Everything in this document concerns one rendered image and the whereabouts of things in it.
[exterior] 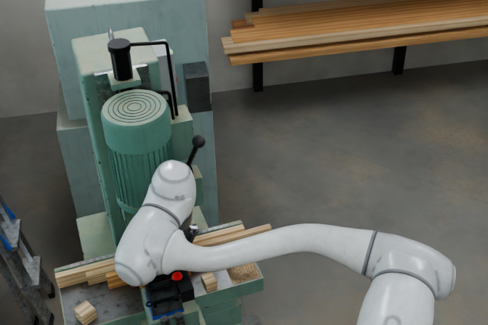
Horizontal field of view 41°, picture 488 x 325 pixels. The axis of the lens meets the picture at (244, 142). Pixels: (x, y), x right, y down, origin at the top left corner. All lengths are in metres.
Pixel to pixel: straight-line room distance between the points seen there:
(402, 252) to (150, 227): 0.54
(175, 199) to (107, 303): 0.63
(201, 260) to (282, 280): 1.81
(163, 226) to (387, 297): 0.49
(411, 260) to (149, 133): 0.71
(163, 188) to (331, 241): 0.39
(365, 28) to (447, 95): 0.90
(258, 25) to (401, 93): 1.16
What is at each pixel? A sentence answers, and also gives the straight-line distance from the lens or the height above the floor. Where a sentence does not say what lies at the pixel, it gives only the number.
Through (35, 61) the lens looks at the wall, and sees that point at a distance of 4.29.
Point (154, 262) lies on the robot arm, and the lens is 1.43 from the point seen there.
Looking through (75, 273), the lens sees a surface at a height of 0.95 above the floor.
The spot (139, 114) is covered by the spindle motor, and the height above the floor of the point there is 1.50.
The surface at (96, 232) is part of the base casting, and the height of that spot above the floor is 0.80.
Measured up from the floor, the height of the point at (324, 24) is 0.63.
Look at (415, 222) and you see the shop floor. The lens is 3.58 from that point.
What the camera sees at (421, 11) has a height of 0.63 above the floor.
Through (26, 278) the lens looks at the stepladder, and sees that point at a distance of 2.98.
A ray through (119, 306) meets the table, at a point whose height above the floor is 0.90.
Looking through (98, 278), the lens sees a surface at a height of 0.92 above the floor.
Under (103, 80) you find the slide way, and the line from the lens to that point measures 1.85.
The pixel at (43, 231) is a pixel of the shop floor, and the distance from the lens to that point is 3.63.
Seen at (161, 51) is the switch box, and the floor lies 1.48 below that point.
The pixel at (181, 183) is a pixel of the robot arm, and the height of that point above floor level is 1.49.
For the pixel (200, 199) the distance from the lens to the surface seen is 2.18.
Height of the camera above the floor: 2.46
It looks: 38 degrees down
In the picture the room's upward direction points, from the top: 1 degrees counter-clockwise
